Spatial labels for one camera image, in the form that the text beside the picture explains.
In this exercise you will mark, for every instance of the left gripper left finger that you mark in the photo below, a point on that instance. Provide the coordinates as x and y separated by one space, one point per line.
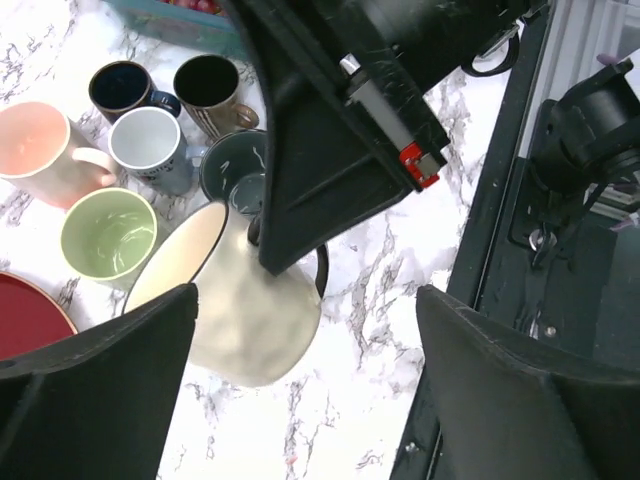
98 405

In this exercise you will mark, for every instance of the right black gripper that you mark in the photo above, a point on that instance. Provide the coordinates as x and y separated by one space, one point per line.
433 38

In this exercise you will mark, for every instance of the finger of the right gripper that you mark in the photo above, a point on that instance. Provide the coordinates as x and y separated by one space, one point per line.
349 133

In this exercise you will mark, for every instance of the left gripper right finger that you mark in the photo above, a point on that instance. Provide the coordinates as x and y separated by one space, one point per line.
512 407

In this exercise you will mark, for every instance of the dark grey mug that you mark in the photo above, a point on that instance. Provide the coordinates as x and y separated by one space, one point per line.
233 170

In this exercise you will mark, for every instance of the brown striped mug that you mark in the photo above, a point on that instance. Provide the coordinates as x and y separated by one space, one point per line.
207 87

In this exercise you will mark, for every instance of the light green mug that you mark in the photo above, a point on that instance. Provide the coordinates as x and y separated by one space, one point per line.
109 235

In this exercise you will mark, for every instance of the cream mug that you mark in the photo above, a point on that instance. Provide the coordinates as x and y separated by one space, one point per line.
252 327

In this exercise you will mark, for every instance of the grey blue patterned mug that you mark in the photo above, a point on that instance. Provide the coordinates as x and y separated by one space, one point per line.
149 144

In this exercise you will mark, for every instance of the dark blue mug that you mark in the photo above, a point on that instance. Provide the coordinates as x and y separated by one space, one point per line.
122 86

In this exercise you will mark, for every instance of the pink mug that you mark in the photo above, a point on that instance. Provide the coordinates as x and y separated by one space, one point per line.
48 156

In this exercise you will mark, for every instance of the round red tray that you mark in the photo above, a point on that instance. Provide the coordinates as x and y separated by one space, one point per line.
29 318

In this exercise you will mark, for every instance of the teal plastic fruit bin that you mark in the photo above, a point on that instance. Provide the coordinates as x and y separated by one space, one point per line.
181 26

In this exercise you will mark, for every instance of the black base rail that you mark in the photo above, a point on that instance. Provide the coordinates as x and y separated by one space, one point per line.
551 246

